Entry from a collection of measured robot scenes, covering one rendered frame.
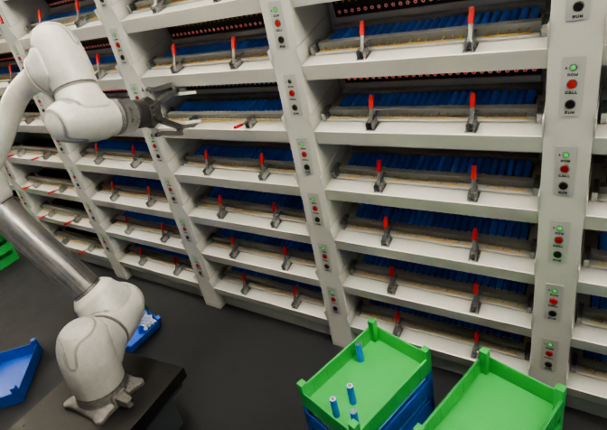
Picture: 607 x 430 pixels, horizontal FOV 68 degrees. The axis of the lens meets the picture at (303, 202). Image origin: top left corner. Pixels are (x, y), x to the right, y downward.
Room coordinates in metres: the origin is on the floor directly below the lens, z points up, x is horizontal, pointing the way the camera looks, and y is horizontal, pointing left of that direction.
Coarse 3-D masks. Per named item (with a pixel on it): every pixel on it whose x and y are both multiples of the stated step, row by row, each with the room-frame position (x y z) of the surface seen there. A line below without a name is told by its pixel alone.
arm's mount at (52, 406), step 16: (128, 352) 1.26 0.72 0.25; (128, 368) 1.18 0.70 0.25; (144, 368) 1.16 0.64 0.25; (160, 368) 1.15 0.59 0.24; (176, 368) 1.14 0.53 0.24; (64, 384) 1.15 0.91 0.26; (144, 384) 1.09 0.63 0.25; (160, 384) 1.08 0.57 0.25; (176, 384) 1.09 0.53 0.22; (48, 400) 1.09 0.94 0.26; (64, 400) 1.08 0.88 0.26; (144, 400) 1.02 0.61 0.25; (160, 400) 1.03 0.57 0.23; (32, 416) 1.04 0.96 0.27; (48, 416) 1.02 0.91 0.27; (64, 416) 1.01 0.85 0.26; (80, 416) 1.00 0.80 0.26; (112, 416) 0.98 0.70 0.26; (128, 416) 0.97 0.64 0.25; (144, 416) 0.97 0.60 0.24
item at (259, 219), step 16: (208, 192) 1.81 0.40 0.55; (224, 192) 1.74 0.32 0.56; (240, 192) 1.70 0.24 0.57; (256, 192) 1.65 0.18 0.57; (192, 208) 1.73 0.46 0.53; (208, 208) 1.69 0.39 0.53; (224, 208) 1.62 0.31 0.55; (240, 208) 1.62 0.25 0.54; (256, 208) 1.56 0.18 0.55; (272, 208) 1.52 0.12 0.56; (288, 208) 1.49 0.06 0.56; (208, 224) 1.66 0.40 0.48; (224, 224) 1.59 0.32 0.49; (240, 224) 1.53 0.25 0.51; (256, 224) 1.50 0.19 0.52; (272, 224) 1.45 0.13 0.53; (288, 224) 1.43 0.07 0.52; (304, 224) 1.40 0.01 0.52; (304, 240) 1.37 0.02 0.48
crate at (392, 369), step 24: (360, 336) 0.97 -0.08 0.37; (384, 336) 0.97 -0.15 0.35; (336, 360) 0.91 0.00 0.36; (384, 360) 0.91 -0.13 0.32; (408, 360) 0.89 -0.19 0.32; (312, 384) 0.85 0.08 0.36; (336, 384) 0.87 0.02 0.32; (360, 384) 0.85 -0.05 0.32; (384, 384) 0.83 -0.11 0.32; (408, 384) 0.79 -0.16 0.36; (312, 408) 0.80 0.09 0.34; (360, 408) 0.78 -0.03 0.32; (384, 408) 0.73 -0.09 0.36
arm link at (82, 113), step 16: (80, 80) 1.10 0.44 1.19; (64, 96) 1.08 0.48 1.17; (80, 96) 1.08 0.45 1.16; (96, 96) 1.10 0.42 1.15; (48, 112) 1.04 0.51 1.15; (64, 112) 1.03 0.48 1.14; (80, 112) 1.05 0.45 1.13; (96, 112) 1.07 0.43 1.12; (112, 112) 1.11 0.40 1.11; (48, 128) 1.04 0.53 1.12; (64, 128) 1.02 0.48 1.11; (80, 128) 1.03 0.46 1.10; (96, 128) 1.06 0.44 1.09; (112, 128) 1.10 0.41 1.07
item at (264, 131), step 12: (180, 96) 1.83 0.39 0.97; (168, 108) 1.77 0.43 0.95; (192, 132) 1.60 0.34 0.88; (204, 132) 1.56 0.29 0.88; (216, 132) 1.53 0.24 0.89; (228, 132) 1.49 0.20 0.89; (240, 132) 1.46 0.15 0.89; (252, 132) 1.43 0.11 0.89; (264, 132) 1.40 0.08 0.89; (276, 132) 1.37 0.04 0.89
